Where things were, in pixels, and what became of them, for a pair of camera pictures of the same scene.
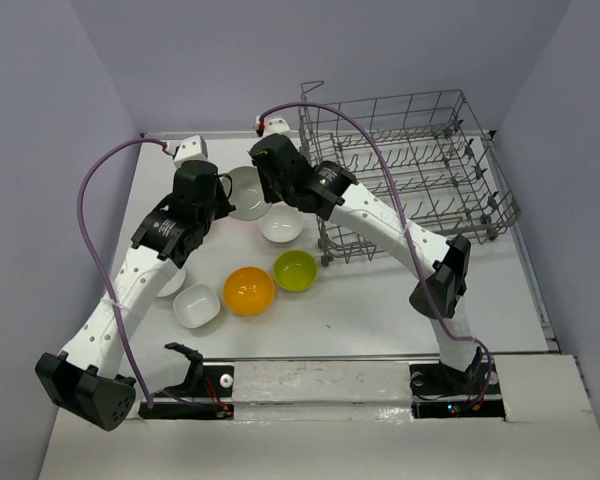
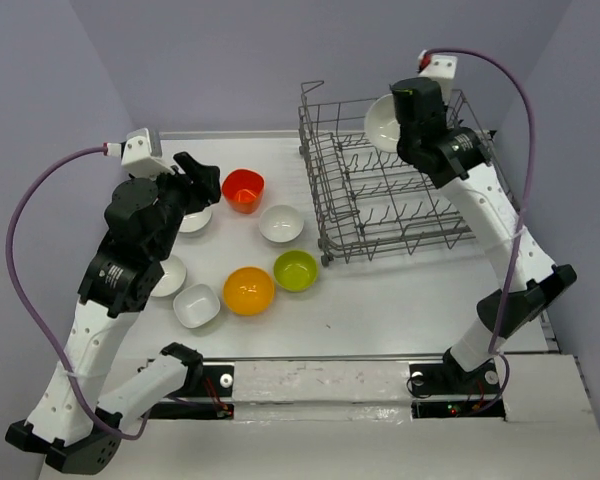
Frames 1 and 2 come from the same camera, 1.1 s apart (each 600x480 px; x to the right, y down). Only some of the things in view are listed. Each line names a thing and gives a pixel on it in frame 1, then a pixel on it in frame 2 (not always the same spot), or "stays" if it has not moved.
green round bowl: [295, 271] stays
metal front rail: [350, 356] stays
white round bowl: [243, 189] -> [381, 125]
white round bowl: [281, 222] stays
